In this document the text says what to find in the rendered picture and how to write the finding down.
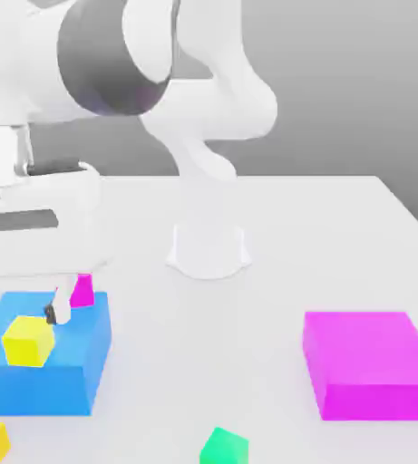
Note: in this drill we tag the small magenta cube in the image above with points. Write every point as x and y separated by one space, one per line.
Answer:
82 293

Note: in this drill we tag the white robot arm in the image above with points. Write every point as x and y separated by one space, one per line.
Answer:
208 108

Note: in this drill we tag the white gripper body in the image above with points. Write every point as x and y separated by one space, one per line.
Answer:
31 246

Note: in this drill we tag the large magenta box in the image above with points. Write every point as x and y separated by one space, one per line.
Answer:
371 362

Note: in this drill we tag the small green cube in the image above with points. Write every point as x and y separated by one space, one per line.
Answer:
225 447

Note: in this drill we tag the large blue box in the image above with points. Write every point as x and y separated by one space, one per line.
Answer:
49 380

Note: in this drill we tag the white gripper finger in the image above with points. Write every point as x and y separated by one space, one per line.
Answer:
62 301

